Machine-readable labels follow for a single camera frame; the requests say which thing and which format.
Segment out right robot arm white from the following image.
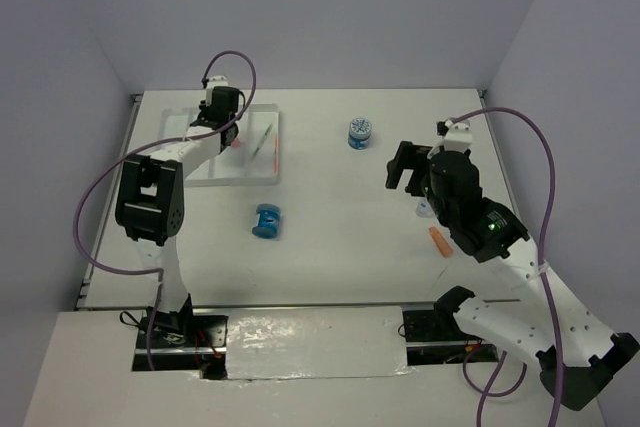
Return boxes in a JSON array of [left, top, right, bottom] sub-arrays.
[[385, 141, 639, 411]]

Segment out orange eraser case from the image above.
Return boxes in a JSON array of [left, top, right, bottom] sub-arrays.
[[428, 227, 453, 258]]

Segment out blue paint jar white lid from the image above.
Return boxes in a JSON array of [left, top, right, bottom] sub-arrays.
[[348, 118, 372, 150]]

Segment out silver foil covered panel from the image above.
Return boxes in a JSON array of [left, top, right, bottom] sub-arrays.
[[225, 307, 410, 381]]

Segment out clear bottle blue cap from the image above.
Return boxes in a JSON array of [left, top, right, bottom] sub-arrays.
[[415, 199, 434, 218]]

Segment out orange highlighter pen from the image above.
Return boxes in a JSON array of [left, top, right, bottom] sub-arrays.
[[273, 134, 279, 175]]

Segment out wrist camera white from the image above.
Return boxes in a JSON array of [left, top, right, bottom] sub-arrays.
[[434, 118, 473, 153], [201, 75, 229, 89]]

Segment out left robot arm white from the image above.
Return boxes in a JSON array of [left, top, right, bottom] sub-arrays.
[[115, 86, 245, 346]]

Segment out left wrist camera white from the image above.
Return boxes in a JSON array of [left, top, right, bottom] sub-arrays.
[[201, 75, 229, 89]]

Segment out green pen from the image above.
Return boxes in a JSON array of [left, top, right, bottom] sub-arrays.
[[251, 124, 273, 160]]

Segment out blue jar lying sideways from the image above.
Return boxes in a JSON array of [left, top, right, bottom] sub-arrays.
[[252, 203, 281, 239]]

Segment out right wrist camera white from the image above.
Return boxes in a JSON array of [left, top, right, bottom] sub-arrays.
[[434, 118, 473, 153]]

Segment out white divided organizer tray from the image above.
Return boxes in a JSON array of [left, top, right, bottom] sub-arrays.
[[184, 104, 280, 187]]

